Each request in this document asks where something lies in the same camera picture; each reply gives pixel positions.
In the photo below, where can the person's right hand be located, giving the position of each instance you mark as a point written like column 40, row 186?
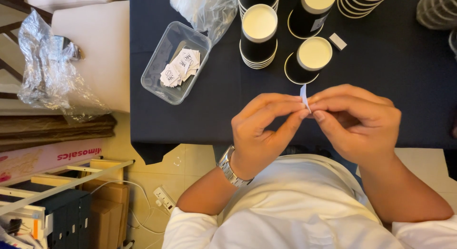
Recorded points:
column 364, row 131

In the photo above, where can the person's left hand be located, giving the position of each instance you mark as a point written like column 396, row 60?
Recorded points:
column 255, row 142

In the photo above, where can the small white sticker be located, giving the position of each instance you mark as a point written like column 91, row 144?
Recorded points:
column 304, row 95

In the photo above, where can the silver metal wristwatch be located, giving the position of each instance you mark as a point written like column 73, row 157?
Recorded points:
column 228, row 170

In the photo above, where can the dark blue tablecloth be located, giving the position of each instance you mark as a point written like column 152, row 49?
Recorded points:
column 392, row 70

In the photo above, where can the person's white shirt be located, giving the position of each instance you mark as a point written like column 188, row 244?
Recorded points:
column 303, row 213

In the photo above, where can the white sticker backing paper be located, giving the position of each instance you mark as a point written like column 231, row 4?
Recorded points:
column 337, row 41

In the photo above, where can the pile of printed white stickers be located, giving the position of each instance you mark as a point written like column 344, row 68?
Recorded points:
column 180, row 67

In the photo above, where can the white power strip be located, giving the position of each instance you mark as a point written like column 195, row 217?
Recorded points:
column 164, row 198

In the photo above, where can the tall stack of black cups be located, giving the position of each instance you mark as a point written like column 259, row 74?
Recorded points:
column 259, row 34

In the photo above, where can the clear plastic container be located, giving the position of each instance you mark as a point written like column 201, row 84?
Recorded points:
column 164, row 59

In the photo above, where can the stack of translucent lids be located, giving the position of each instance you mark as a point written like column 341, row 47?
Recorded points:
column 454, row 43
column 437, row 9

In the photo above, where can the lying stack of black cups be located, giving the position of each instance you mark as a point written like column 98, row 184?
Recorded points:
column 360, row 2

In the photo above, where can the black paper cup with sticker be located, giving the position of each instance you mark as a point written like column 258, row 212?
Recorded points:
column 310, row 13

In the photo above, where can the clear plastic bag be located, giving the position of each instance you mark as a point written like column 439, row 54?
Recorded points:
column 207, row 9

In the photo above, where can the brown cardboard boxes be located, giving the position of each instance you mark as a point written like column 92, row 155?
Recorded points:
column 107, row 213

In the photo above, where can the white wooden rack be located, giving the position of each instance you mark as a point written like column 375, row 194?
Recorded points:
column 68, row 181

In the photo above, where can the stack of brown cardboard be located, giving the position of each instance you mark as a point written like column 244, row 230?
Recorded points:
column 53, row 131

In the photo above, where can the row of black binders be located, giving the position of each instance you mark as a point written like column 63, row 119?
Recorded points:
column 68, row 220

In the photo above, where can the long pink box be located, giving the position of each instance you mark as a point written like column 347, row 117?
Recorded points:
column 46, row 159

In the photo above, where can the crumpled clear plastic wrap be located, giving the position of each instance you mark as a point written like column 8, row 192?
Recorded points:
column 46, row 77

